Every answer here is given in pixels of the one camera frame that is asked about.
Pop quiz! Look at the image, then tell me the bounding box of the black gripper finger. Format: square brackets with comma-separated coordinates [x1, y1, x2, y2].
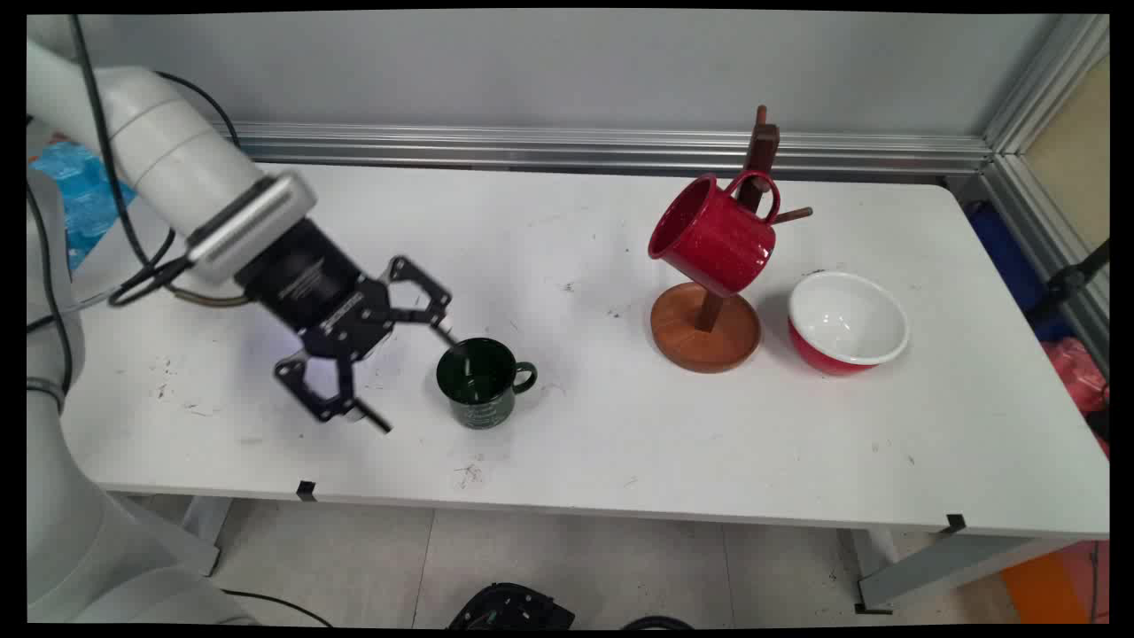
[274, 351, 393, 436]
[381, 255, 460, 348]

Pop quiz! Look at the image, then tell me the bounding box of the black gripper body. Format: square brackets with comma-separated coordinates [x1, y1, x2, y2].
[235, 219, 419, 361]

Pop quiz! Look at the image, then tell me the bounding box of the red enamel mug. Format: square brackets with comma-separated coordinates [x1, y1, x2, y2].
[648, 170, 782, 299]

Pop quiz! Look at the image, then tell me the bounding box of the dark green enamel mug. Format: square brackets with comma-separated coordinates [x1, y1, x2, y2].
[435, 337, 539, 431]

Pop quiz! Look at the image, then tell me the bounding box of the blue plastic sheet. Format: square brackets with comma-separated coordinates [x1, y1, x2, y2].
[27, 137, 140, 272]

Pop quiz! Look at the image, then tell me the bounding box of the wooden mug tree stand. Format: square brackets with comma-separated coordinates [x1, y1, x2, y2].
[649, 105, 814, 374]

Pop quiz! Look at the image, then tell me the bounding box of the black device on floor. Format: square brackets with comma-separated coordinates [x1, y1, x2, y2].
[447, 582, 577, 630]

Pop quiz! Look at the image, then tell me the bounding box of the red bowl white inside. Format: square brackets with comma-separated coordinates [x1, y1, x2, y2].
[787, 270, 911, 377]

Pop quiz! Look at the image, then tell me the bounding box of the blue bin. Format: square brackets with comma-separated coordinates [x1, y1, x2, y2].
[964, 199, 1077, 343]

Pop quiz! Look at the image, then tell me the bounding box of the grey table leg long foot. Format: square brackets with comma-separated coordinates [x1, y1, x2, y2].
[855, 527, 1078, 614]

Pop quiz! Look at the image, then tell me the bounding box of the black clamp stand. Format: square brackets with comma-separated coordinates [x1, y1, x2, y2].
[1028, 237, 1110, 325]

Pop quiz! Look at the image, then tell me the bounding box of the red plastic bag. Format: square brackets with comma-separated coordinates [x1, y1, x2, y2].
[1041, 337, 1110, 458]

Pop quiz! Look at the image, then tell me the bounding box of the orange floor object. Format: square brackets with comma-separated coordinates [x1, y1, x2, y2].
[1001, 541, 1110, 624]

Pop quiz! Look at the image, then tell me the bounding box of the black floor cable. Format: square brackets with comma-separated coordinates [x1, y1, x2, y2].
[221, 588, 335, 628]

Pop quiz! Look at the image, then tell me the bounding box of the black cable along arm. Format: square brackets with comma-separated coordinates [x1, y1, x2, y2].
[27, 13, 191, 338]

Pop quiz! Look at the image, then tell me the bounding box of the long aluminium frame rail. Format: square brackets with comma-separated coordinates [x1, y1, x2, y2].
[213, 121, 993, 183]

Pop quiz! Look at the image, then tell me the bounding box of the aluminium corner frame post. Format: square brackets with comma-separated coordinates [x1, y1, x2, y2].
[979, 13, 1110, 373]

